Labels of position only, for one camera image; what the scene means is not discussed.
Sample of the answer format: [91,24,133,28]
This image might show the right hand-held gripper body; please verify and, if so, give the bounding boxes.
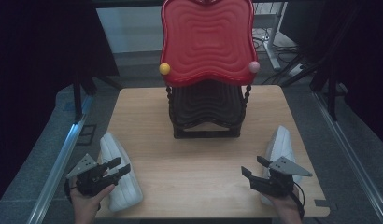
[249,155,314,198]

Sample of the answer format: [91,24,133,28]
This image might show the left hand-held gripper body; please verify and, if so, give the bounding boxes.
[65,152,120,198]

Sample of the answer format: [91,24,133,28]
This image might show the white cloth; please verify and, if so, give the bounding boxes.
[99,132,144,214]
[260,124,304,207]

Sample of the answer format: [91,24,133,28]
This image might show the red and black two-tier rack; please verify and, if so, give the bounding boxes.
[159,0,262,140]

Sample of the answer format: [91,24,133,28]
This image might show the person's left hand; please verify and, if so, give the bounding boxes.
[69,183,117,224]

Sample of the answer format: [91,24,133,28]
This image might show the person's right hand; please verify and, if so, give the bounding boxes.
[260,189,304,224]

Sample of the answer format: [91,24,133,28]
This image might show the black stand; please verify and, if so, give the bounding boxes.
[310,52,348,122]
[71,70,123,124]

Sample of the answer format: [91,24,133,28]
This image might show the white metal stand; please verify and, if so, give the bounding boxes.
[252,1,289,72]

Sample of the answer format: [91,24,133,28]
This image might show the dark curtain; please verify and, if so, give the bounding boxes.
[0,0,121,208]
[301,0,383,150]

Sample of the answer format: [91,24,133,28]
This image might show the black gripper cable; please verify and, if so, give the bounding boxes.
[292,181,306,219]

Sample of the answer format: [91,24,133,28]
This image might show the aluminium floor rail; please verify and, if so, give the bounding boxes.
[313,91,383,224]
[25,93,96,224]

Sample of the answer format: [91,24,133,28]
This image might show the black floor cables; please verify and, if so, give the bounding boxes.
[252,27,305,86]

